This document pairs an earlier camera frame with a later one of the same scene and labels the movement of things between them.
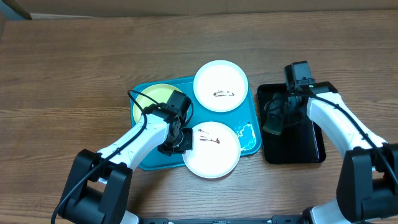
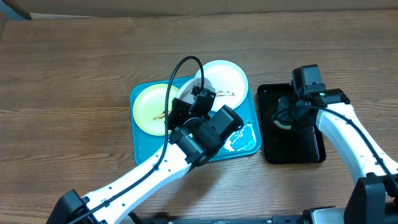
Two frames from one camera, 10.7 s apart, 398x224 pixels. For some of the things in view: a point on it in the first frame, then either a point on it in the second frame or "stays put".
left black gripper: x=187 y=144 to x=178 y=112
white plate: x=216 y=150 to x=185 y=94
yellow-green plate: x=160 y=93 stays put
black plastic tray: x=301 y=140 stays put
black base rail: x=275 y=219 stays put
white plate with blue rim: x=221 y=86 stays put
